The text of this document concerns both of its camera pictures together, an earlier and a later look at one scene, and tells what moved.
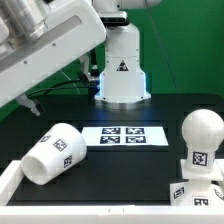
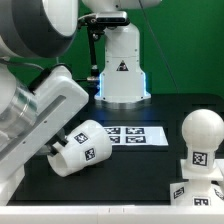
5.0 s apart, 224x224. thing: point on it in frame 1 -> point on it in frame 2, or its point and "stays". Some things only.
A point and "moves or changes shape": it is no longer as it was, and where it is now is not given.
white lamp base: (198, 190) stays
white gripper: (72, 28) -> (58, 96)
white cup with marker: (54, 154) moves or changes shape
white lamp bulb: (203, 131) stays
